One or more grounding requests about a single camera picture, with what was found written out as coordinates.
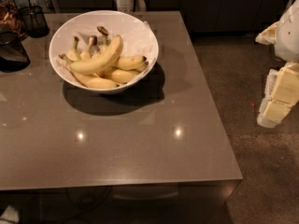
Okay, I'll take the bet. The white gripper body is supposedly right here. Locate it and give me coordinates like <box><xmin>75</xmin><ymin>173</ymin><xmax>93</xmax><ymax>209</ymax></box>
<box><xmin>275</xmin><ymin>0</ymin><xmax>299</xmax><ymax>63</ymax></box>

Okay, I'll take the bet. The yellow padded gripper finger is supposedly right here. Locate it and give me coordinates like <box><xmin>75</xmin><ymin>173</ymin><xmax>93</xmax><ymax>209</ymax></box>
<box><xmin>257</xmin><ymin>62</ymin><xmax>299</xmax><ymax>128</ymax></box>
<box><xmin>255</xmin><ymin>21</ymin><xmax>278</xmax><ymax>45</ymax></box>

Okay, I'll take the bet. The yellow banana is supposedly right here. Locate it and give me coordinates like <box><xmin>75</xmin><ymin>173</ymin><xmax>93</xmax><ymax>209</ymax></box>
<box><xmin>60</xmin><ymin>54</ymin><xmax>118</xmax><ymax>90</ymax></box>
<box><xmin>70</xmin><ymin>26</ymin><xmax>123</xmax><ymax>75</ymax></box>
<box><xmin>114</xmin><ymin>55</ymin><xmax>147</xmax><ymax>70</ymax></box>
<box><xmin>103</xmin><ymin>63</ymin><xmax>148</xmax><ymax>84</ymax></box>

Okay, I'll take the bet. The white bowl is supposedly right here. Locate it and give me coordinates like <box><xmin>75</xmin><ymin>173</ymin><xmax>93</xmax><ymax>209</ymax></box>
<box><xmin>49</xmin><ymin>10</ymin><xmax>159</xmax><ymax>94</ymax></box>

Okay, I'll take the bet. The middle brown-stemmed banana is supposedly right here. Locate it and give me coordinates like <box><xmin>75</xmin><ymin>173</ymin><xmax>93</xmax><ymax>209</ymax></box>
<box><xmin>80</xmin><ymin>35</ymin><xmax>97</xmax><ymax>60</ymax></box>

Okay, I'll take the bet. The left green-stemmed banana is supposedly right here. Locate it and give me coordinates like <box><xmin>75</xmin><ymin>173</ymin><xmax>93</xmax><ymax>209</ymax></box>
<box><xmin>67</xmin><ymin>36</ymin><xmax>81</xmax><ymax>61</ymax></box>

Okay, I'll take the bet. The black mesh pen cup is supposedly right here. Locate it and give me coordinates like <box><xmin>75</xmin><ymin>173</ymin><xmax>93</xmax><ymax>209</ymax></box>
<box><xmin>20</xmin><ymin>0</ymin><xmax>50</xmax><ymax>38</ymax></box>

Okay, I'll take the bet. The dark object at left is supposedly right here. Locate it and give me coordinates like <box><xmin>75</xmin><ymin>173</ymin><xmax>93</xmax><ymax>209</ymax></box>
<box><xmin>0</xmin><ymin>31</ymin><xmax>30</xmax><ymax>72</ymax></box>

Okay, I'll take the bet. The white object under table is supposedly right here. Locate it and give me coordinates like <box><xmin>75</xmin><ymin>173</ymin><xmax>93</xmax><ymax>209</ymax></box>
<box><xmin>0</xmin><ymin>205</ymin><xmax>20</xmax><ymax>224</ymax></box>

